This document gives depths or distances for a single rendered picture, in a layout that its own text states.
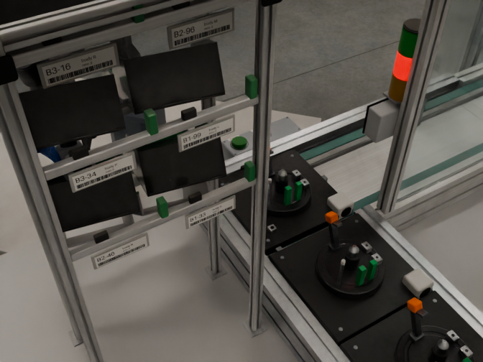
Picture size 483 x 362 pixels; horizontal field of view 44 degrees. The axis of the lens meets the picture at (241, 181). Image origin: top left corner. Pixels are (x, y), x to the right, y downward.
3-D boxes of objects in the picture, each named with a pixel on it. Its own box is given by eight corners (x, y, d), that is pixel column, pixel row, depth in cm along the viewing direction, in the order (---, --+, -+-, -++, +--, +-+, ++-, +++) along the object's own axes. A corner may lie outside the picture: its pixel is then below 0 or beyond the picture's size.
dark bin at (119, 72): (108, 84, 105) (99, 42, 102) (179, 70, 108) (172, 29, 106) (134, 115, 80) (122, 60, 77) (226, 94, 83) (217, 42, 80)
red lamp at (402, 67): (387, 71, 114) (392, 49, 111) (406, 64, 116) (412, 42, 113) (405, 84, 111) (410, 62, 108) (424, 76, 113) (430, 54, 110)
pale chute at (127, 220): (65, 240, 126) (59, 220, 126) (126, 224, 129) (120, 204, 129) (59, 250, 99) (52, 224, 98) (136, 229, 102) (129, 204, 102)
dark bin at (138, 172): (121, 151, 116) (113, 115, 114) (185, 136, 119) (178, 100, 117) (147, 197, 91) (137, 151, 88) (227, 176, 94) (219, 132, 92)
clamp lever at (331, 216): (328, 245, 124) (324, 213, 121) (336, 241, 125) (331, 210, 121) (339, 251, 121) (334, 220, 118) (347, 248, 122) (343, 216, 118)
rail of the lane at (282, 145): (184, 205, 150) (181, 174, 143) (440, 98, 183) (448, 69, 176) (194, 220, 147) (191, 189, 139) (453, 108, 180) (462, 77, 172)
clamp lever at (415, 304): (409, 333, 109) (406, 301, 106) (417, 329, 110) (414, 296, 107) (423, 344, 106) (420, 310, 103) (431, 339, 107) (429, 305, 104)
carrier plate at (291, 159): (211, 188, 142) (210, 182, 141) (293, 154, 151) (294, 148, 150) (264, 256, 128) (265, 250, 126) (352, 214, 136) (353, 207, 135)
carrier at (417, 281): (269, 261, 127) (271, 222, 118) (356, 217, 136) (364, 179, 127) (338, 347, 112) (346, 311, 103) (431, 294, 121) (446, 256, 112)
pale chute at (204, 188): (130, 214, 131) (125, 195, 131) (187, 199, 135) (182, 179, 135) (141, 216, 104) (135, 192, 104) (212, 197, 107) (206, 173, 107)
